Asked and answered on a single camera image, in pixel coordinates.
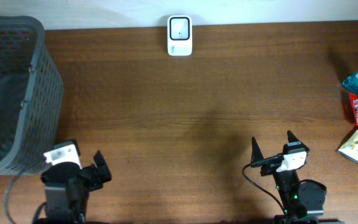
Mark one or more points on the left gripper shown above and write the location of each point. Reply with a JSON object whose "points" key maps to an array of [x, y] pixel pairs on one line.
{"points": [[95, 174]]}

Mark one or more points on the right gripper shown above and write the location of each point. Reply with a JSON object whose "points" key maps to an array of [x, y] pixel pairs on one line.
{"points": [[270, 167]]}

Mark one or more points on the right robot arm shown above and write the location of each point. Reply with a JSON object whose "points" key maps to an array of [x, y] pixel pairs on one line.
{"points": [[301, 201]]}

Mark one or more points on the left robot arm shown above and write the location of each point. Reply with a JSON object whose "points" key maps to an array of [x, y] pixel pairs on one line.
{"points": [[68, 184]]}

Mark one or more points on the white barcode scanner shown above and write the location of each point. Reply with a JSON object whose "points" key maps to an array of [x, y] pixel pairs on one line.
{"points": [[179, 36]]}

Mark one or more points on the grey plastic mesh basket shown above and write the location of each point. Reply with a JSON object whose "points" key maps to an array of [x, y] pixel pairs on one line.
{"points": [[31, 96]]}

